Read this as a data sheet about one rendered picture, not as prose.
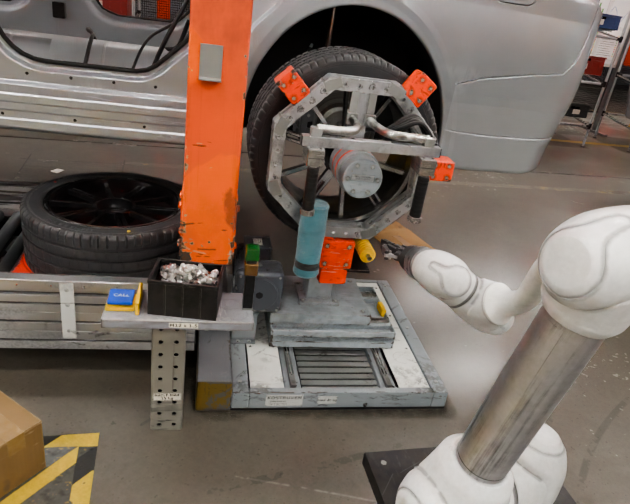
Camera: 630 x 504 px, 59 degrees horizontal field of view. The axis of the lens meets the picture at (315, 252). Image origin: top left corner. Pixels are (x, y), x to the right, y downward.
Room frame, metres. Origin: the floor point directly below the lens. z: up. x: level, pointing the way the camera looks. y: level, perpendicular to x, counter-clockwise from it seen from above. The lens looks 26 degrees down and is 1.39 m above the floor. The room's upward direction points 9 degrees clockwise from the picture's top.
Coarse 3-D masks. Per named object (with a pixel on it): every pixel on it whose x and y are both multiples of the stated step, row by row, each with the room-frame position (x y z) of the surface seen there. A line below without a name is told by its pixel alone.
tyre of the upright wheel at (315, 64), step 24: (336, 48) 2.01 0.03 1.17; (312, 72) 1.84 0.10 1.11; (336, 72) 1.86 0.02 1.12; (360, 72) 1.87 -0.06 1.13; (384, 72) 1.89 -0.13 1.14; (264, 96) 1.89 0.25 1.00; (264, 120) 1.81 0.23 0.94; (432, 120) 1.94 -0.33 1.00; (264, 144) 1.81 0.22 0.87; (264, 168) 1.81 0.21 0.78; (264, 192) 1.81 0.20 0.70; (288, 216) 1.83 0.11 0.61
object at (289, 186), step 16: (384, 96) 2.10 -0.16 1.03; (320, 112) 1.87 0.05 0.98; (400, 112) 1.97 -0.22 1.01; (400, 160) 2.03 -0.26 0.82; (320, 176) 1.89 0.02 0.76; (384, 176) 2.08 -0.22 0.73; (400, 176) 1.97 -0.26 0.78; (384, 192) 1.99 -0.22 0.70; (400, 192) 1.93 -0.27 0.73; (336, 208) 1.98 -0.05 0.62; (352, 208) 1.97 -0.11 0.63; (368, 208) 1.94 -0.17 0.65
